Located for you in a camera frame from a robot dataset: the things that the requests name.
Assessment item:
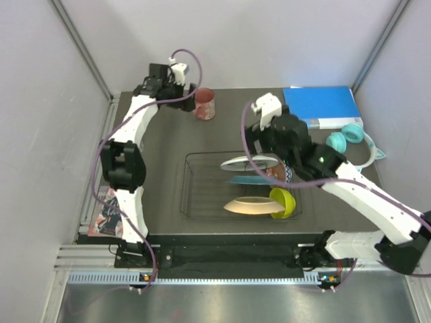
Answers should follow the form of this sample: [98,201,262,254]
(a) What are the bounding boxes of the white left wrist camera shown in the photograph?
[168,57,189,85]

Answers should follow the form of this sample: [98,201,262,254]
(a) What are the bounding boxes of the black wire dish rack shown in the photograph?
[180,151,304,221]

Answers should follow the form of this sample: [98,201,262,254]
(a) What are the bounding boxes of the beige floral plate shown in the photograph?
[224,196,285,215]

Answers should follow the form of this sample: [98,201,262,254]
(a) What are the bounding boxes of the white watermelon plate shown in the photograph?
[220,155,279,172]

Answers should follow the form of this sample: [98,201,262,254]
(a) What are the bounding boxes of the pink mug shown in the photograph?
[194,88,216,120]

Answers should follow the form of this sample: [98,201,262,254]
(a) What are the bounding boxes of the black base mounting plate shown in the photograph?
[115,245,336,272]

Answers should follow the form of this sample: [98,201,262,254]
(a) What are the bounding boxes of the teal scalloped plate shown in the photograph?
[228,176,273,186]

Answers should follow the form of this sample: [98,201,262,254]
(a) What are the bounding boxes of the blue clip file folder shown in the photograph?
[283,86,364,130]

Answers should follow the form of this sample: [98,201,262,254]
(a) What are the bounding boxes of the lime green bowl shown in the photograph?
[269,187,296,219]

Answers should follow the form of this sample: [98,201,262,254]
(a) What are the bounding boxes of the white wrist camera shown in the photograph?
[251,93,283,131]
[168,57,189,85]

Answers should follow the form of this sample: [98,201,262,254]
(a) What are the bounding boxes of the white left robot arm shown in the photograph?
[100,58,195,268]

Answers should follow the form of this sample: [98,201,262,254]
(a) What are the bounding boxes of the Little Women book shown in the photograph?
[88,186,123,238]

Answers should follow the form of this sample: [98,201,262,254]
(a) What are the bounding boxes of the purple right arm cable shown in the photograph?
[240,100,431,292]

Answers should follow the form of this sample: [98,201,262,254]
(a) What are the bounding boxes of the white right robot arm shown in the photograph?
[240,111,430,275]

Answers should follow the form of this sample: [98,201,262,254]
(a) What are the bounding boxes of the teal cat-ear headphones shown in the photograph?
[326,123,386,172]

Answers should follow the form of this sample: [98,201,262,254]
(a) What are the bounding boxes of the red blue patterned bowl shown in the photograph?
[266,161,293,183]

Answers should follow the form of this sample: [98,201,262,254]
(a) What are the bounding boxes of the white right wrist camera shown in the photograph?
[251,93,283,131]

